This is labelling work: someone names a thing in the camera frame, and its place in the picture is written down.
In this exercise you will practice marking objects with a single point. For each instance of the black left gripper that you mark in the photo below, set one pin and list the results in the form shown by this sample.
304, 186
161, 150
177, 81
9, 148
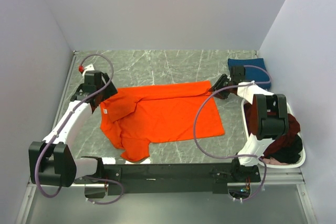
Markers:
109, 89

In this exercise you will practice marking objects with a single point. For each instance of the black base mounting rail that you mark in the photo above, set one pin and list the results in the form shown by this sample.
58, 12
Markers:
173, 178

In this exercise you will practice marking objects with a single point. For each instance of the orange t shirt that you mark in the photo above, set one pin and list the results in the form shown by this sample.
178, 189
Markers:
137, 116

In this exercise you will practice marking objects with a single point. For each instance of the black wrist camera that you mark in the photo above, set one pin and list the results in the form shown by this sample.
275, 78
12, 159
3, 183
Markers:
93, 78
237, 73

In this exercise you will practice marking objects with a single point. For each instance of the black garment in basket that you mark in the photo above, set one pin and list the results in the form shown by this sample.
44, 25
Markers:
290, 154

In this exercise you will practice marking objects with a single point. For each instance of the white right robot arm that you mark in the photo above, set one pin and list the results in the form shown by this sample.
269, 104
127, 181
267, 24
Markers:
267, 120

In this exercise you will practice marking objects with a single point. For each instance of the pink garment in basket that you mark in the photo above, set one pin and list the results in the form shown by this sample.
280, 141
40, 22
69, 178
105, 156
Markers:
274, 162

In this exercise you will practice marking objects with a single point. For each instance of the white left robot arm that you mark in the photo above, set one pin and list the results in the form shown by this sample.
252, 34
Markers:
51, 161

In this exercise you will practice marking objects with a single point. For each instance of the aluminium frame rail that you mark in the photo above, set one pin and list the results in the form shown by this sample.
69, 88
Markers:
271, 179

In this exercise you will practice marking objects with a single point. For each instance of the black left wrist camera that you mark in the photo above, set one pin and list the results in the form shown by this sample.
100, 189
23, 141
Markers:
93, 78

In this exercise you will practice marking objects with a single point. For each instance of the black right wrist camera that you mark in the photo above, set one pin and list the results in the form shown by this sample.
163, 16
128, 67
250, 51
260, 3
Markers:
237, 73

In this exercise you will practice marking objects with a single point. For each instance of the white laundry basket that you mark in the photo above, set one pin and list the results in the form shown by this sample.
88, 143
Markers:
285, 141

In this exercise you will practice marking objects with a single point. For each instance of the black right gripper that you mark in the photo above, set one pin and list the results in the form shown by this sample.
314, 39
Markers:
218, 85

